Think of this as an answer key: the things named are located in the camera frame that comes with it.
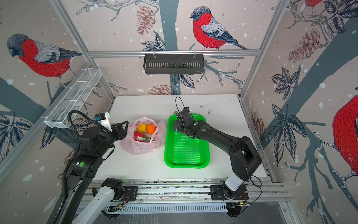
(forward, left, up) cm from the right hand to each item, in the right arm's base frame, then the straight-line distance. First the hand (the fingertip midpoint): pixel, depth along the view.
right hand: (180, 123), depth 88 cm
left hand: (-11, +26, +18) cm, 34 cm away
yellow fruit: (0, +27, -7) cm, 28 cm away
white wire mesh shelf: (+5, +62, +19) cm, 65 cm away
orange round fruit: (0, +21, -8) cm, 22 cm away
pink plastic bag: (-14, +31, -5) cm, 34 cm away
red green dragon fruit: (-7, +26, -7) cm, 28 cm away
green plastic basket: (-13, -1, -13) cm, 19 cm away
